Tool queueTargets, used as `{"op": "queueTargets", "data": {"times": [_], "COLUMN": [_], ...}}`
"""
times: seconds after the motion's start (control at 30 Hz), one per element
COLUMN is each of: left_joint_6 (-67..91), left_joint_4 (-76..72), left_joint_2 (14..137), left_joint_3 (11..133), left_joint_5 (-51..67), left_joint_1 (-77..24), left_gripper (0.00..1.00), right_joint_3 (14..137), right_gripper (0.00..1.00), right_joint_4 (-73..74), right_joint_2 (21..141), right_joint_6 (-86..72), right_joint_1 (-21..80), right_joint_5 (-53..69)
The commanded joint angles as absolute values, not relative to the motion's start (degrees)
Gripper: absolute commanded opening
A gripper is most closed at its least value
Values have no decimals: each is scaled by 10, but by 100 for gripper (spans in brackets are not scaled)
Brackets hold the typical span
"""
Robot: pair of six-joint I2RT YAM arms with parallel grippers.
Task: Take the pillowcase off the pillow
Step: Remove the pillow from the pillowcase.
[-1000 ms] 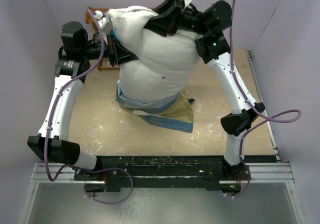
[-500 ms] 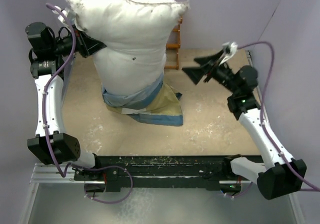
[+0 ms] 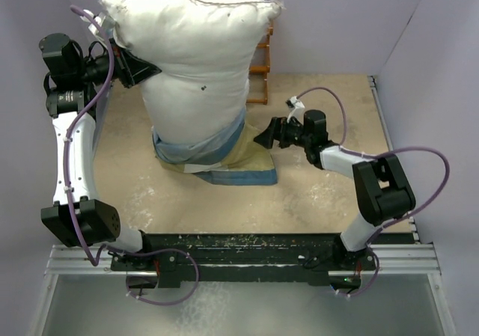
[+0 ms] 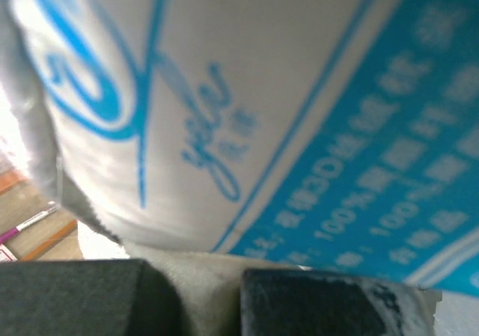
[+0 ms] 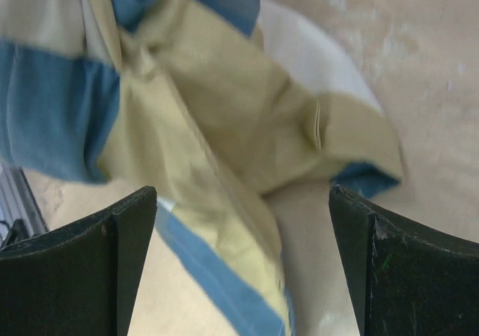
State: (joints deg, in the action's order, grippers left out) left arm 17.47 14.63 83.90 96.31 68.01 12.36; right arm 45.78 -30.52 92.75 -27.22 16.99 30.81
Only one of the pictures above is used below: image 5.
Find aluminium frame rail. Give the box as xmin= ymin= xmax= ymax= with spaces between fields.
xmin=1 ymin=164 xmax=48 ymax=248

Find patchwork pillowcase blue beige white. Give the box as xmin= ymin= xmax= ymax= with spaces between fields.
xmin=1 ymin=0 xmax=403 ymax=335

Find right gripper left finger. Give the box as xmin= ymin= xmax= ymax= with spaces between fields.
xmin=1 ymin=186 xmax=157 ymax=336

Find white pillow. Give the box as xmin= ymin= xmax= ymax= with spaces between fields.
xmin=258 ymin=0 xmax=383 ymax=114

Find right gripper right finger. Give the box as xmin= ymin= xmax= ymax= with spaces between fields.
xmin=329 ymin=186 xmax=478 ymax=336

